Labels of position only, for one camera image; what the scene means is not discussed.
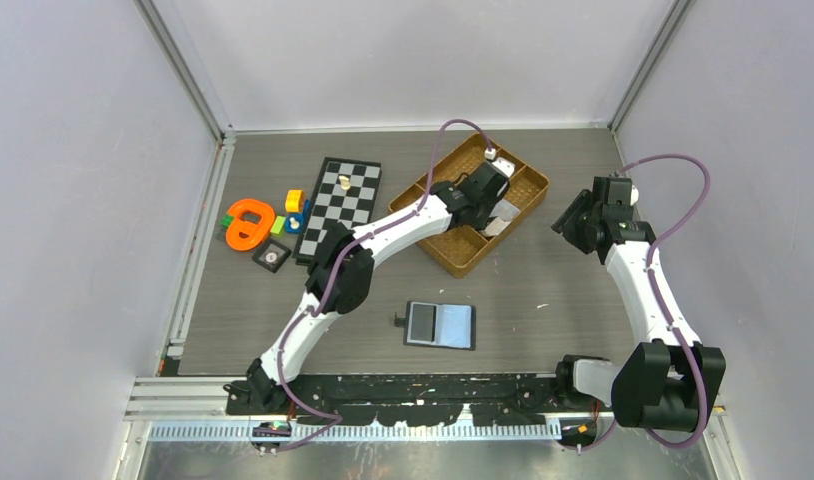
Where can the orange curved toy track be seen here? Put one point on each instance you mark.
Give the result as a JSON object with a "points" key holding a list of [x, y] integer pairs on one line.
{"points": [[251, 223]]}

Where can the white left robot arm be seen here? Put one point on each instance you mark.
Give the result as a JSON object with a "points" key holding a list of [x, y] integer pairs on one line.
{"points": [[340, 275]]}

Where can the yellow toy brick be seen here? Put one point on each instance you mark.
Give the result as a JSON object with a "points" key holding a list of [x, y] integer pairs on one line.
{"points": [[294, 201]]}

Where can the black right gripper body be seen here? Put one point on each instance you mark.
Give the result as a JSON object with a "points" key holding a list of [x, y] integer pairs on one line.
{"points": [[575, 222]]}

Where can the woven wicker tray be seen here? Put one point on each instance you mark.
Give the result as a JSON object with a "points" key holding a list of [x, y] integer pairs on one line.
{"points": [[459, 250]]}

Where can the black leather card holder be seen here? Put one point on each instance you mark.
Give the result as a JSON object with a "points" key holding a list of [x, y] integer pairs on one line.
{"points": [[455, 326]]}

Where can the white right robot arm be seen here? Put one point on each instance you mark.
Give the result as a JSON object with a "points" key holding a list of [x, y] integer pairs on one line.
{"points": [[671, 379]]}

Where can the blue toy brick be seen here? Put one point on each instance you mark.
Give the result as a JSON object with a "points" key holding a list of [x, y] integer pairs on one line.
{"points": [[301, 218]]}

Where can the lime green block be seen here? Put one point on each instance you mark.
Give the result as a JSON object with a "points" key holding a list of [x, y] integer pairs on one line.
{"points": [[278, 226]]}

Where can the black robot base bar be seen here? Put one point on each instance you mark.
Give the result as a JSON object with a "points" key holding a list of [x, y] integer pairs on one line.
{"points": [[416, 400]]}

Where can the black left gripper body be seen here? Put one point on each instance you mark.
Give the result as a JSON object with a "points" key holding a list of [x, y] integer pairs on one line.
{"points": [[484, 211]]}

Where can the black and silver chessboard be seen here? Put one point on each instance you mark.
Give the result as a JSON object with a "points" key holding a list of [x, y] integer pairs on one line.
{"points": [[330, 204]]}

